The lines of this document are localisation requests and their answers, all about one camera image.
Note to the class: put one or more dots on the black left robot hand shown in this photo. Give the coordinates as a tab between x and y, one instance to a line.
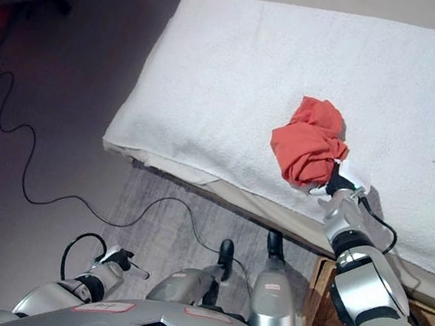
118	258

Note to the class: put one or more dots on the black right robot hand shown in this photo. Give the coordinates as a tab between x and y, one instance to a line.
340	181

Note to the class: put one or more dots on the orange cloth garment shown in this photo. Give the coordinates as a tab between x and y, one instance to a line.
311	145

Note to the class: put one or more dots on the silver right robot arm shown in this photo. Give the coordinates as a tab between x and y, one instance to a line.
371	286

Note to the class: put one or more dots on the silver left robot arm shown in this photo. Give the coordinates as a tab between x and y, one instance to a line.
77	290

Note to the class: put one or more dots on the woven wicker basket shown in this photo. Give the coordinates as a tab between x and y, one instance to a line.
319	307

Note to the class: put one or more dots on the beige bed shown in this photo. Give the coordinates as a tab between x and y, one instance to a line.
350	2

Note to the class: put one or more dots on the grey floor rug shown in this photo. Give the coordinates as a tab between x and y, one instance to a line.
156	236

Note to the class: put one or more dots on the silver left robot leg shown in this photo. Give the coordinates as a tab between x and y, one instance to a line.
186	284

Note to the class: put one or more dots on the silver robot leg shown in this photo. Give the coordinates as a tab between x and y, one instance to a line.
186	284
274	300

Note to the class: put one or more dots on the white terry blanket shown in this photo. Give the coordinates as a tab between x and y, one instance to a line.
273	97

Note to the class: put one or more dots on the silver right robot leg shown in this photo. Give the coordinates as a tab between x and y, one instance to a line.
274	300

